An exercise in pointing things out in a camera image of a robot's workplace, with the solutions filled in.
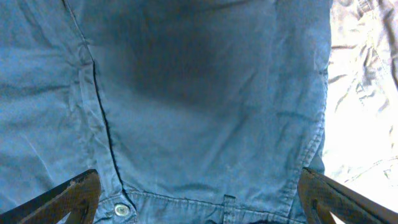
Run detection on dark blue denim shorts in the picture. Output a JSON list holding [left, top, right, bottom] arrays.
[[1, 0, 331, 223]]

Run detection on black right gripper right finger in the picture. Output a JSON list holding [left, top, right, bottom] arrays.
[[298, 167, 397, 224]]

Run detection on white patterned garment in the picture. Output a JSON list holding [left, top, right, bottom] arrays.
[[322, 0, 397, 210]]

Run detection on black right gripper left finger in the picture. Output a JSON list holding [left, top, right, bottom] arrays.
[[1, 169, 101, 224]]

